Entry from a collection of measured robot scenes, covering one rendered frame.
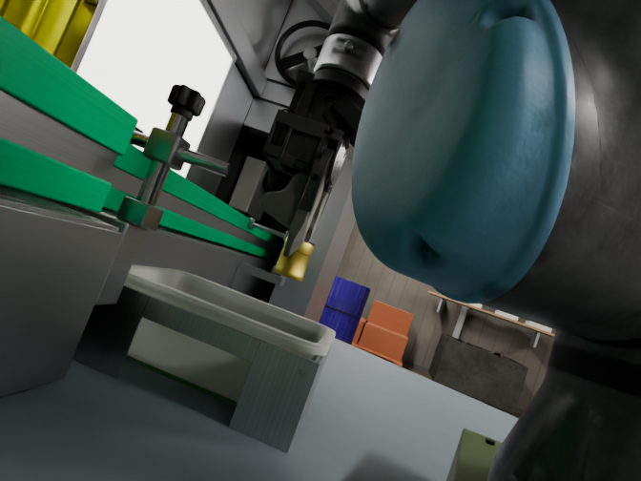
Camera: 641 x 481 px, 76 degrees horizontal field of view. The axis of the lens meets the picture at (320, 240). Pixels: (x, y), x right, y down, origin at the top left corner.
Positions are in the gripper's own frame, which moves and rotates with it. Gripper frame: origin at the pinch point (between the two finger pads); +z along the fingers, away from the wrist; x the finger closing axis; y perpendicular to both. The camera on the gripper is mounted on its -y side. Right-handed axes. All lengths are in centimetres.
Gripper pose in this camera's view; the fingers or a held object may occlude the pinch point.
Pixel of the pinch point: (299, 248)
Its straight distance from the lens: 47.8
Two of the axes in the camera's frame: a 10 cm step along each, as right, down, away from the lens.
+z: -3.5, 9.4, -0.7
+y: -9.3, -3.4, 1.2
